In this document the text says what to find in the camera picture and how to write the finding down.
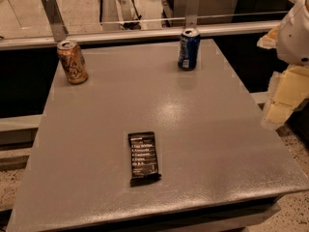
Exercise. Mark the left grey metal bracket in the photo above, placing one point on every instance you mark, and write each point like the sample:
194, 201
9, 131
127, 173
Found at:
57, 25

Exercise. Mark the orange lacroix soda can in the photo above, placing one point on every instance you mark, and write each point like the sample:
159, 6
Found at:
72, 61

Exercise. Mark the right grey metal bracket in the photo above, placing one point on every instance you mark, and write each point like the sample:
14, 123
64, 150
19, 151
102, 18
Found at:
191, 13

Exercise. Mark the grey metal rail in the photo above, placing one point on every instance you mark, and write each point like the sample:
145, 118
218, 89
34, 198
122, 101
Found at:
138, 36

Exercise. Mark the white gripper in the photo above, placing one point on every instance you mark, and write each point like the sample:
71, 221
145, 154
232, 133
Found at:
295, 38

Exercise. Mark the grey metal bracket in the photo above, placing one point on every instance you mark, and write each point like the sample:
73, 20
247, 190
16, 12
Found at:
57, 25
191, 13

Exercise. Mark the blue pepsi soda can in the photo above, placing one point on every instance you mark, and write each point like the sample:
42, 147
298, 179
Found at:
189, 43

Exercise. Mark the black rxbar chocolate bar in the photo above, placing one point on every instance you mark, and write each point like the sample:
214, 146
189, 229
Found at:
144, 163

